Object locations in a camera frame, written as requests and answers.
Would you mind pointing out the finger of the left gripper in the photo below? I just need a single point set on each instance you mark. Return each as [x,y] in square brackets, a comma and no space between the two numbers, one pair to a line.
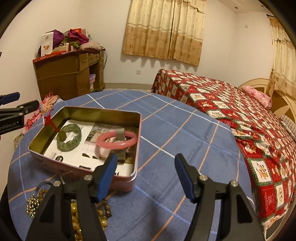
[12,119]
[8,98]

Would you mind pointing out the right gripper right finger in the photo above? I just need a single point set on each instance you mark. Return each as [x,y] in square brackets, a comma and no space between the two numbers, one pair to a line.
[237,221]

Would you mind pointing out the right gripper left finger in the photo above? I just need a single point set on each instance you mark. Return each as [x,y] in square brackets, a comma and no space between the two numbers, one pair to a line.
[53,219]

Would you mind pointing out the thin metal bangle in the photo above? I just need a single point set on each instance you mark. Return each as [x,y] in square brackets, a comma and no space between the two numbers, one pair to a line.
[41,184]

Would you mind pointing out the red cord jade pendant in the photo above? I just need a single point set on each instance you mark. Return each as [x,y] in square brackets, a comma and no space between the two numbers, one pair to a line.
[48,122]

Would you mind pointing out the green jade bangle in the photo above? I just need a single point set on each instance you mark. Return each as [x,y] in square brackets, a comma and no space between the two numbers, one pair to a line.
[69,137]

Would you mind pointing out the pink bangle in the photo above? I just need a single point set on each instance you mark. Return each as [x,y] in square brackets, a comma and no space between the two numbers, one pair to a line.
[110,141]

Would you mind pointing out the silver clip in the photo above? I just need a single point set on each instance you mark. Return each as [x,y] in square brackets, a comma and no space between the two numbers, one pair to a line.
[119,138]

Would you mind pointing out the pile of clothes on floor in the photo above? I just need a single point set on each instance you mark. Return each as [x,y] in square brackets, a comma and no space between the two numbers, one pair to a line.
[44,106]

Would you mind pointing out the white product box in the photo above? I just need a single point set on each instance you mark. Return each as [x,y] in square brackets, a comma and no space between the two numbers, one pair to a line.
[47,43]

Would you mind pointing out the pink metal tin box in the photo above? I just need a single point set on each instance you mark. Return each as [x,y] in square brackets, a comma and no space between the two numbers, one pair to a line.
[126,119]

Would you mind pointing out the brown wooden cabinet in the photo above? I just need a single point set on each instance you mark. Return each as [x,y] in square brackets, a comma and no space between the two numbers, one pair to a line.
[71,74]

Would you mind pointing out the long red box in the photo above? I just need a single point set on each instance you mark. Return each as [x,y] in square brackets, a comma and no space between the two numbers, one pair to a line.
[49,56]

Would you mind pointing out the paper sheet in tin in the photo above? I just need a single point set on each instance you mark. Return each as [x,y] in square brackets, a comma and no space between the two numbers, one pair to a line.
[88,154]

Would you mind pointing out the blue plaid tablecloth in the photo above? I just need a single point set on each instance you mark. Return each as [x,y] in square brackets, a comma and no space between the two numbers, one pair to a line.
[157,209]

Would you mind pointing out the red patterned bedspread bed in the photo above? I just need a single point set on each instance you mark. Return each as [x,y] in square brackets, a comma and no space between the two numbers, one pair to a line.
[267,147]

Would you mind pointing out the purple cloth on cabinet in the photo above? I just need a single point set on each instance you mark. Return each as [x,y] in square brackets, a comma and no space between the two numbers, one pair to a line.
[75,36]

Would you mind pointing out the striped pillow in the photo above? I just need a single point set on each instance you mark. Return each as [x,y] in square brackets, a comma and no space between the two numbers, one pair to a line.
[289,123]

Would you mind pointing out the pink pillow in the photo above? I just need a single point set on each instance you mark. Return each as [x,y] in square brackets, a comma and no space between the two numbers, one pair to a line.
[261,97]

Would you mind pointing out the cream wooden headboard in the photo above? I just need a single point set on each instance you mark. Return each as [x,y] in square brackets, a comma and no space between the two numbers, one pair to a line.
[282,104]

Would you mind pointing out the beige side curtain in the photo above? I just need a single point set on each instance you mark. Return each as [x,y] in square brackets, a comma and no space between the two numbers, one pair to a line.
[282,76]

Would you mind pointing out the beige window curtain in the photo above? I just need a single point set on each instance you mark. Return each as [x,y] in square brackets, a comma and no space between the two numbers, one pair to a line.
[168,30]

